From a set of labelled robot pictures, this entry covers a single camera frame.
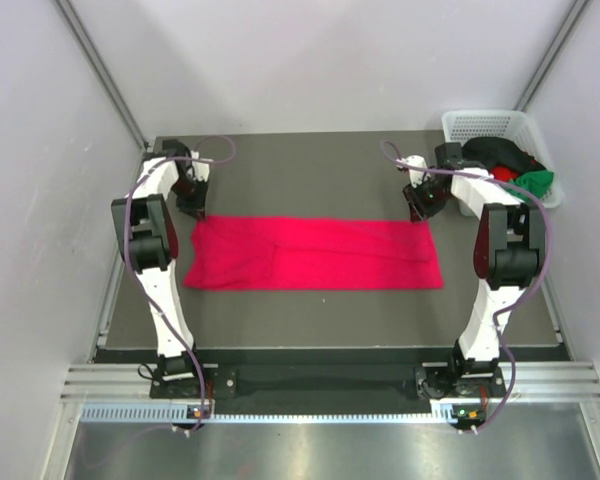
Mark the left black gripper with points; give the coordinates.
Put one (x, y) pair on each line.
(195, 206)

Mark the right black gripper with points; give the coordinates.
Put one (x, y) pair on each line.
(413, 197)

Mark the pink t shirt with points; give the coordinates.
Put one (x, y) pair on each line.
(240, 253)

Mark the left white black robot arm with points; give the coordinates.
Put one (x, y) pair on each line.
(148, 244)

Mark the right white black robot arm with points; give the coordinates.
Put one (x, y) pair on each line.
(509, 255)

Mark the black t shirt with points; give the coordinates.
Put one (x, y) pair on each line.
(494, 152)

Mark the red t shirt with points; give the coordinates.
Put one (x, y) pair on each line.
(504, 173)

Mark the green t shirt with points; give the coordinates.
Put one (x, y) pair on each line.
(538, 183)

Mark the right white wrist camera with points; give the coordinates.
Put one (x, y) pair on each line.
(416, 168)

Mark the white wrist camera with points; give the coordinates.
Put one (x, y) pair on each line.
(416, 168)
(199, 168)

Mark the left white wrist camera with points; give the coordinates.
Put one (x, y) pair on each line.
(199, 168)

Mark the aluminium frame rail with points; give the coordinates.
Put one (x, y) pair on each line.
(535, 382)

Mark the right aluminium corner post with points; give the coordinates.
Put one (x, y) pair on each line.
(567, 26)

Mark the aluminium corner post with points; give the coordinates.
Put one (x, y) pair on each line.
(87, 46)
(567, 26)

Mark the left aluminium corner post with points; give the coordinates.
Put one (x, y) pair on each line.
(87, 46)

